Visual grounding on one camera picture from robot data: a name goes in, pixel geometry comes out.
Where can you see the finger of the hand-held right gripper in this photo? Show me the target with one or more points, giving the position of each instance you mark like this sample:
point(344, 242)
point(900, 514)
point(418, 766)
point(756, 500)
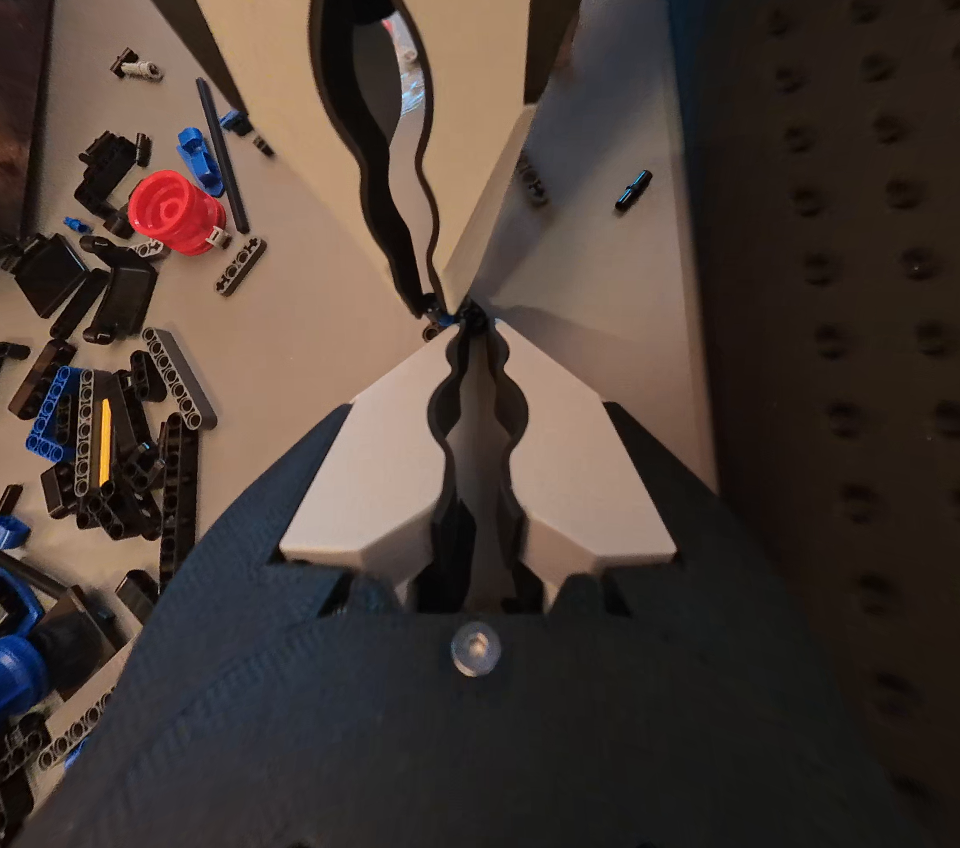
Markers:
point(240, 0)
point(472, 0)

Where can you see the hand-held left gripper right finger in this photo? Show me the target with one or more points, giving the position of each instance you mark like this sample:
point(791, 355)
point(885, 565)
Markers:
point(592, 488)

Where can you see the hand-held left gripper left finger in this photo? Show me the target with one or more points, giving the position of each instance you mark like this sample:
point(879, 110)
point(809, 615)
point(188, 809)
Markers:
point(360, 488)

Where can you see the clear plastic bag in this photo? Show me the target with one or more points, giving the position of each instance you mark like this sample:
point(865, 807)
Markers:
point(412, 90)

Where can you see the grey axle pin with connector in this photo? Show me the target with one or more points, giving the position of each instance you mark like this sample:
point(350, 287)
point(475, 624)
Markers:
point(142, 68)

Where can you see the long black axle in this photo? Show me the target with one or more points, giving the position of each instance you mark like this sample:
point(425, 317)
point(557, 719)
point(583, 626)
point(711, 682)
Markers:
point(225, 165)

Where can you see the blue curved panel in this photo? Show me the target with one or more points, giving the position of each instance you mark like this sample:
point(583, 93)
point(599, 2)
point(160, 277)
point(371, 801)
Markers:
point(199, 162)

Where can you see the pile of black beams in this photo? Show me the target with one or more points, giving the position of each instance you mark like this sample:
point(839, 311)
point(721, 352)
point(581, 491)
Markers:
point(180, 488)

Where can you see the grey thin beam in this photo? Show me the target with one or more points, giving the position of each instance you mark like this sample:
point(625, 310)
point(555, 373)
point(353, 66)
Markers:
point(532, 180)

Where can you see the long grey beam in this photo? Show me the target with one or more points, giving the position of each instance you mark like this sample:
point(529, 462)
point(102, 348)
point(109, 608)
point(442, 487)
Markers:
point(180, 379)

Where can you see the black bent beam cluster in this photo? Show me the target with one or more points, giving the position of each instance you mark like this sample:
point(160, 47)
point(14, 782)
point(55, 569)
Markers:
point(105, 169)

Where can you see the red wheel rim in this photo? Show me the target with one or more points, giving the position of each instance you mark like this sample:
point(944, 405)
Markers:
point(172, 210)

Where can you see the building set box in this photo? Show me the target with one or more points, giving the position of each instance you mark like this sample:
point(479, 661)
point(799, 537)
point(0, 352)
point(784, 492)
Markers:
point(22, 38)

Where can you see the black connector pin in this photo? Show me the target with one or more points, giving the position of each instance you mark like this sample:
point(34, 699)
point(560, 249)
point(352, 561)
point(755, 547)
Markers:
point(634, 190)

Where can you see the dark grey thin liftarm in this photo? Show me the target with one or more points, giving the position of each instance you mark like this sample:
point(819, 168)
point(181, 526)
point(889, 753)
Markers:
point(240, 267)

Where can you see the yellow axle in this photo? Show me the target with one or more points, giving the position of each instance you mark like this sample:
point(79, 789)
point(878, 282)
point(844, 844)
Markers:
point(106, 443)

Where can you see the small blue pin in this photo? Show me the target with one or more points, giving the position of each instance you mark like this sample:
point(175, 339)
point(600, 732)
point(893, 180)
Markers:
point(77, 224)

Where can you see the black perforated panel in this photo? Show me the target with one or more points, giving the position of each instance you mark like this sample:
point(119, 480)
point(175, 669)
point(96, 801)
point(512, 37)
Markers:
point(825, 338)

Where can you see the dark grey beam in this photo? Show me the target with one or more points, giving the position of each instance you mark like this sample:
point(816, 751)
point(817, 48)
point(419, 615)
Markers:
point(84, 428)

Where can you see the black curved panel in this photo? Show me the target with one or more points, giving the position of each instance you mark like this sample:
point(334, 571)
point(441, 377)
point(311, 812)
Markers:
point(124, 297)

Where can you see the thin black axle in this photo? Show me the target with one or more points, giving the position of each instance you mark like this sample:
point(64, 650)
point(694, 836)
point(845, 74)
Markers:
point(37, 574)

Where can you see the black flat panel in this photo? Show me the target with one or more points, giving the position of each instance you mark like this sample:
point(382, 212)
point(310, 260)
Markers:
point(49, 274)

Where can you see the small blue connector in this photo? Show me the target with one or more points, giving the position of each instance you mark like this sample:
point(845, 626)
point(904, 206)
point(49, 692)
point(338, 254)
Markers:
point(13, 533)

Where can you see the blue angled panel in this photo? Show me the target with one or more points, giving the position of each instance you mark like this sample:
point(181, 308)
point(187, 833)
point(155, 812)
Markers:
point(26, 597)

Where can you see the blue wheel rim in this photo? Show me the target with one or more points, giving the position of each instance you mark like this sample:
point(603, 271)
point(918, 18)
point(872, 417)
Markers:
point(19, 672)

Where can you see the blue frame beam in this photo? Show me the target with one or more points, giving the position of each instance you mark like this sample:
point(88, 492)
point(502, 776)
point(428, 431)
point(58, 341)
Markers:
point(52, 413)

